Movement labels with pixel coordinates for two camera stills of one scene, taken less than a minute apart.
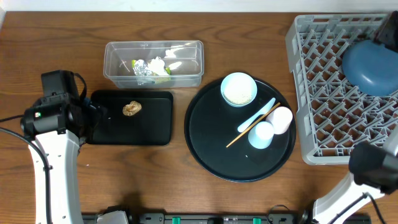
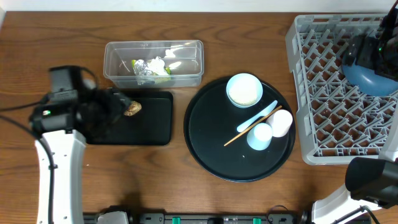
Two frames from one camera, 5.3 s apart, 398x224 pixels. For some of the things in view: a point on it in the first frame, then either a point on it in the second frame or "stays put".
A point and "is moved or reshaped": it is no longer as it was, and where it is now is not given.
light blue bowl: x=238 y=89 is moved or reshaped
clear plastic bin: x=184 y=58 stays put
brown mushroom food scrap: x=132 y=108 stays put
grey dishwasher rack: x=333 y=112 stays put
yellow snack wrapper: x=165 y=79 -> x=143 y=76
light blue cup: x=261 y=135 stays put
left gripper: x=86 y=116 -> x=113 y=106
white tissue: x=157 y=66 stays put
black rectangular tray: x=133 y=117 stays put
